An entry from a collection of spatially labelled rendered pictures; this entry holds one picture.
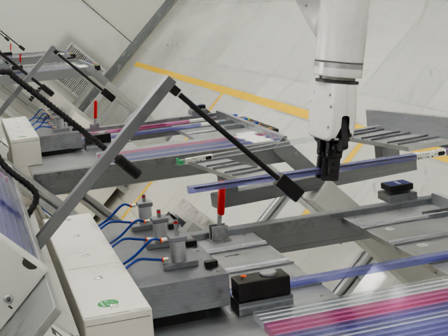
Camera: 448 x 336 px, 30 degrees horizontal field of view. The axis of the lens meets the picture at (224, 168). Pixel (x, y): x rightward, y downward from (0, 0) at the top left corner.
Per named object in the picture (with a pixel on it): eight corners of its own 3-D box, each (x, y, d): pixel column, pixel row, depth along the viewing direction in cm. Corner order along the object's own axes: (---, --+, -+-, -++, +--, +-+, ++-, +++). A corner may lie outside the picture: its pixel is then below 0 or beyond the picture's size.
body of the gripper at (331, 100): (305, 71, 147) (299, 133, 149) (330, 75, 138) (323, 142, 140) (344, 73, 150) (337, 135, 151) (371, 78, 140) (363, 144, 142)
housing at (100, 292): (98, 289, 146) (90, 211, 143) (163, 417, 100) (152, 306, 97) (52, 297, 144) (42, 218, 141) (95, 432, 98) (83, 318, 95)
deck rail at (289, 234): (431, 225, 166) (431, 194, 165) (437, 227, 164) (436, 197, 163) (73, 284, 147) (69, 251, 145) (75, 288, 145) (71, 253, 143)
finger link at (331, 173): (323, 142, 144) (319, 180, 146) (331, 145, 141) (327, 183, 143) (340, 143, 145) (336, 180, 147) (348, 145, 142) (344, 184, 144)
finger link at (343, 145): (337, 101, 142) (325, 123, 146) (348, 137, 138) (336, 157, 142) (343, 101, 143) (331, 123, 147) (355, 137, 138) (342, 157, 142)
